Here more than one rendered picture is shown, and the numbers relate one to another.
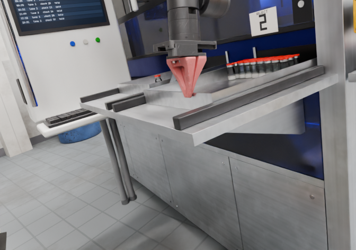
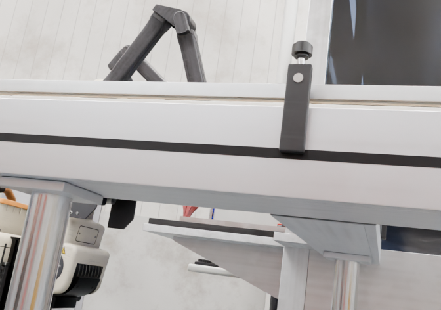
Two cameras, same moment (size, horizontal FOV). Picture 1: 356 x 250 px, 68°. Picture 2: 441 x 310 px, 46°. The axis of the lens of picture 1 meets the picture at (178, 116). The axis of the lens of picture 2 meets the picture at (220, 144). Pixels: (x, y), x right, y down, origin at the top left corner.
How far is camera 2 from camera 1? 134 cm
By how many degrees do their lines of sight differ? 57
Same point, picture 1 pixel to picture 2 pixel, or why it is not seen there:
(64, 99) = not seen: hidden behind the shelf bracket
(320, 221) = not seen: outside the picture
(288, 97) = (219, 234)
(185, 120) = (152, 220)
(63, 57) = (251, 216)
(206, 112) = (165, 221)
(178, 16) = not seen: hidden behind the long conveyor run
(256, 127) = (224, 264)
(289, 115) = (265, 272)
